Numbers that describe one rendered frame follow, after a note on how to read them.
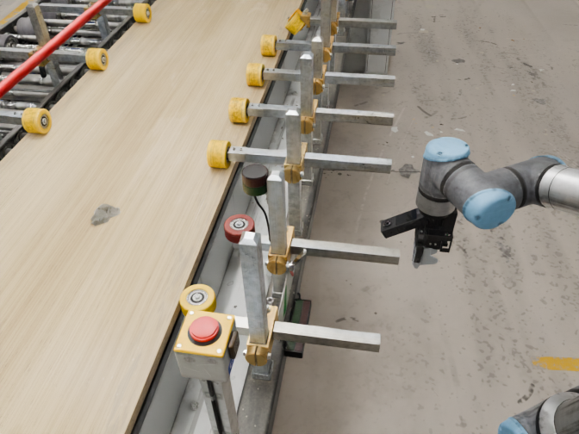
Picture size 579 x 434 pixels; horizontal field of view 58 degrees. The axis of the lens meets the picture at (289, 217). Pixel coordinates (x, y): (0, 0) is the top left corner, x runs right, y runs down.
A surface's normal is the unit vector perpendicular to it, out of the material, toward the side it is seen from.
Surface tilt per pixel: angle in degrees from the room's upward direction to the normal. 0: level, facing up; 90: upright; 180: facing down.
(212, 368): 90
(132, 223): 0
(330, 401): 0
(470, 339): 0
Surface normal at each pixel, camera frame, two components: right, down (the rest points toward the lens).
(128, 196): -0.02, -0.74
